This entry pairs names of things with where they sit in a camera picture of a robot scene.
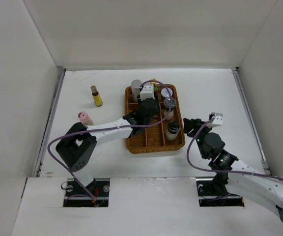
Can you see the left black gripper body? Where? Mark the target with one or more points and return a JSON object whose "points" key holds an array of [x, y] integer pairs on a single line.
{"points": [[147, 122]]}

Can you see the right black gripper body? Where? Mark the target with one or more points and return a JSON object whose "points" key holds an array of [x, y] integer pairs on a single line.
{"points": [[200, 138]]}

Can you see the white bottle black cap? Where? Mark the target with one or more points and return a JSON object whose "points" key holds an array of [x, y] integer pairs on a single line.
{"points": [[172, 130]]}

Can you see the salt shaker silver cap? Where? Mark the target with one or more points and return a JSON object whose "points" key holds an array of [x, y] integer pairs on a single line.
{"points": [[169, 106]]}

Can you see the jar with red white lid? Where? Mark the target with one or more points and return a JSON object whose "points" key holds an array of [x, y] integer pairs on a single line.
{"points": [[166, 93]]}

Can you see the red sauce bottle green label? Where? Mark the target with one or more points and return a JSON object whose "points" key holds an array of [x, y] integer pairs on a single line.
{"points": [[154, 82]]}

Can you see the white jar silver lid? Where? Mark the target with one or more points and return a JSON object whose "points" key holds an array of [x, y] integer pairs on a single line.
{"points": [[135, 89]]}

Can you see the pink cap spice jar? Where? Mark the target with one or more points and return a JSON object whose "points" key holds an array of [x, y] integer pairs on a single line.
{"points": [[85, 119]]}

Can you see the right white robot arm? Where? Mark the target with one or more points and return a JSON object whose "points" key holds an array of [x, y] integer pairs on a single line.
{"points": [[232, 175]]}

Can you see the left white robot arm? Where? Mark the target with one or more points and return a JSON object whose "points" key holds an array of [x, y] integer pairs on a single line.
{"points": [[76, 148]]}

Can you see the brown wicker divided tray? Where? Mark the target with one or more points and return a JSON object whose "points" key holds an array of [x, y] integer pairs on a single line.
{"points": [[153, 139]]}

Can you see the brown bottle yellow label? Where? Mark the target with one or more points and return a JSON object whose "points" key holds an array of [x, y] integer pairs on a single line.
{"points": [[96, 96]]}

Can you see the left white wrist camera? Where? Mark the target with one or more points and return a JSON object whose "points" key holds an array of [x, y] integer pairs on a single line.
{"points": [[147, 91]]}

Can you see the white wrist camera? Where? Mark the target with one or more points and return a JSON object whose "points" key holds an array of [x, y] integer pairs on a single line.
{"points": [[217, 120], [147, 91]]}

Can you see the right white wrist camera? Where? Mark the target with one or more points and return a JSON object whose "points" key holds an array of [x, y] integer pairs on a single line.
{"points": [[217, 120]]}

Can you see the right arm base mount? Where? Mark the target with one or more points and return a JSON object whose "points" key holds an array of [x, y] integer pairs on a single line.
{"points": [[213, 193]]}

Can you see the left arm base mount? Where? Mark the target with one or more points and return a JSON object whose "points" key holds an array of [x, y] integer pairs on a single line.
{"points": [[76, 196]]}

